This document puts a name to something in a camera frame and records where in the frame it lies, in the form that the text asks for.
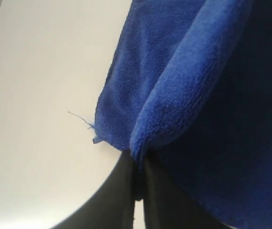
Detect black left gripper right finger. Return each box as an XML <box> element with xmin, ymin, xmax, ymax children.
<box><xmin>142</xmin><ymin>152</ymin><xmax>228</xmax><ymax>229</ymax></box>

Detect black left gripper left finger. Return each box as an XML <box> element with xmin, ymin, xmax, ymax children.
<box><xmin>54</xmin><ymin>150</ymin><xmax>135</xmax><ymax>229</ymax></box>

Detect blue microfibre towel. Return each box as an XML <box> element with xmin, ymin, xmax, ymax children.
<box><xmin>92</xmin><ymin>0</ymin><xmax>272</xmax><ymax>229</ymax></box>

